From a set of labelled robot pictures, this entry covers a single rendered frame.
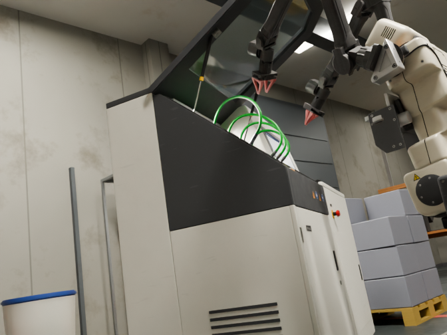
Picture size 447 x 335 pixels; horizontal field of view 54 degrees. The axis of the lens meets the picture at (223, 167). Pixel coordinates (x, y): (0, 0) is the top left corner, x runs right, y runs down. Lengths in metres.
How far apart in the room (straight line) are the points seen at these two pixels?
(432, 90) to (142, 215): 1.30
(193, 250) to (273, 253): 0.36
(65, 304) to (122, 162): 1.61
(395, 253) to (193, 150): 2.12
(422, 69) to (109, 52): 4.58
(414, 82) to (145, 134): 1.19
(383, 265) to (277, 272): 1.99
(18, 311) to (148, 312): 1.59
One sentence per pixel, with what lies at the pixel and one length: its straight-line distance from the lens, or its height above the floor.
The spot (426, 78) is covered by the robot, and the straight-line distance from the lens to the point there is 1.67.
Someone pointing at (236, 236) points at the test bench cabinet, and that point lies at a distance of 1.83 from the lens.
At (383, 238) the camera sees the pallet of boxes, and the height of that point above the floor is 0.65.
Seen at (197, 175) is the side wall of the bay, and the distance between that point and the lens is 1.93.
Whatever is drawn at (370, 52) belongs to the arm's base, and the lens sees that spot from 1.56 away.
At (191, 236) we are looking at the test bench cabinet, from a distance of 1.92.
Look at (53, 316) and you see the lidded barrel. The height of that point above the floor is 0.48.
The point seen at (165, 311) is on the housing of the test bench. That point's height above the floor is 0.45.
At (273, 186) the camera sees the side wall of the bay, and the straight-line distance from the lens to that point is 1.78.
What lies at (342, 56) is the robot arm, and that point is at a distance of 1.63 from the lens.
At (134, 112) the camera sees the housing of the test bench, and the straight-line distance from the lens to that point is 2.19.
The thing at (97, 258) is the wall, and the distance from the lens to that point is 4.80.
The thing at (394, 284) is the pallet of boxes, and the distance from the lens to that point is 3.66.
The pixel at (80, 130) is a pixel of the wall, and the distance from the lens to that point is 5.07.
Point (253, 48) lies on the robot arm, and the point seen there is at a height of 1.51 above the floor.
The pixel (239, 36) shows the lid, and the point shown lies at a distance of 2.30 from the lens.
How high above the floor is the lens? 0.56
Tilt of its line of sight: 14 degrees up
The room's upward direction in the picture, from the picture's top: 9 degrees counter-clockwise
